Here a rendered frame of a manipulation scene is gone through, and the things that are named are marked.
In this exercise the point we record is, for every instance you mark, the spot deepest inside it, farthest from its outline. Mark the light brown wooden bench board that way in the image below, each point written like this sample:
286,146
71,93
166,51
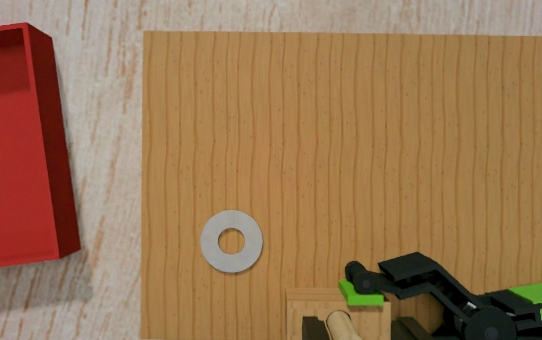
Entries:
342,147

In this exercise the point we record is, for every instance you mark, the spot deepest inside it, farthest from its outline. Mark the grey washer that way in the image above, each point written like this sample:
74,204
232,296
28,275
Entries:
231,262

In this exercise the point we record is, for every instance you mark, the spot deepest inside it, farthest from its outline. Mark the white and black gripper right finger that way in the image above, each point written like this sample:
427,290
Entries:
407,328

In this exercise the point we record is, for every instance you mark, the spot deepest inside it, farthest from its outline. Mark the black spring clamp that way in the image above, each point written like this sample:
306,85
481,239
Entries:
518,316

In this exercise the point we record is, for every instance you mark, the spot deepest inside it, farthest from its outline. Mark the light wooden dowel pin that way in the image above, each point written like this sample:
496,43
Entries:
341,327

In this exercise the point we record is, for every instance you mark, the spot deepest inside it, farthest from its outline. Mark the small light wooden block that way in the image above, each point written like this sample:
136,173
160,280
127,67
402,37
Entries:
372,322

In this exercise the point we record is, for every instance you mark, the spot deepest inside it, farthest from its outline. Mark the red open tray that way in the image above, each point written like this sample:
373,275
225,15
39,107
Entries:
38,219

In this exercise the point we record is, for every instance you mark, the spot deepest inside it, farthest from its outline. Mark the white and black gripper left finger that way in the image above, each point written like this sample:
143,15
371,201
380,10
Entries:
314,329

